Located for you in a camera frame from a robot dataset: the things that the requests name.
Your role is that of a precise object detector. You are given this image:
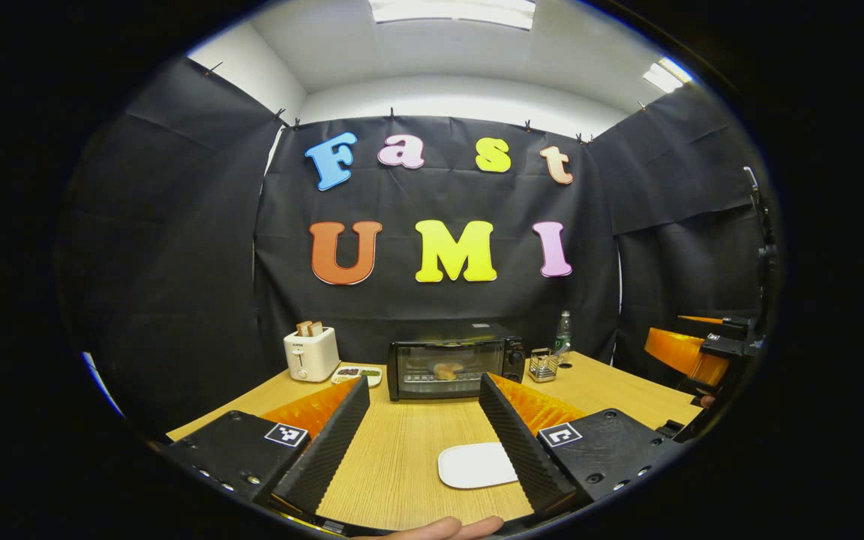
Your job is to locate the white divided dish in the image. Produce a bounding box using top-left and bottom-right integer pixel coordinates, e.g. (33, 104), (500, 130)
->
(331, 364), (383, 389)

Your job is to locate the metal wire basket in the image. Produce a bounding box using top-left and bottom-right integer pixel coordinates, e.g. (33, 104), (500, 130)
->
(528, 347), (560, 384)

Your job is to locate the white square plate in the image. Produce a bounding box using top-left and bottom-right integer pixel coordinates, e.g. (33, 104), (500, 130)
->
(438, 442), (520, 490)

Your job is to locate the long ceiling light panel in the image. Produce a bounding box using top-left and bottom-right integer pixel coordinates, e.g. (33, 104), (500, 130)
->
(368, 0), (537, 32)

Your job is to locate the black electric oven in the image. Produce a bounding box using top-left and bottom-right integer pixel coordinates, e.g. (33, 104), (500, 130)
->
(387, 336), (527, 402)

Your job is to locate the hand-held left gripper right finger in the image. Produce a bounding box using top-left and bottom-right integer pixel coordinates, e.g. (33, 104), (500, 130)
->
(479, 373), (692, 518)

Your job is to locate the white toaster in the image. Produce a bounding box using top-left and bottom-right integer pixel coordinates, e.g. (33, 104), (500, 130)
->
(283, 326), (341, 383)

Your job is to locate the small ceiling light panel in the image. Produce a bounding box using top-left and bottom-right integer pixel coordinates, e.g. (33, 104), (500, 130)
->
(642, 58), (695, 95)

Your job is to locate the black backdrop cloth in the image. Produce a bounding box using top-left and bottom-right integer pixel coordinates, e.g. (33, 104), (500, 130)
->
(57, 56), (778, 436)

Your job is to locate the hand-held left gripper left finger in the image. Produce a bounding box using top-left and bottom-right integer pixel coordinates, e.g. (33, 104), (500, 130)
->
(154, 375), (371, 518)

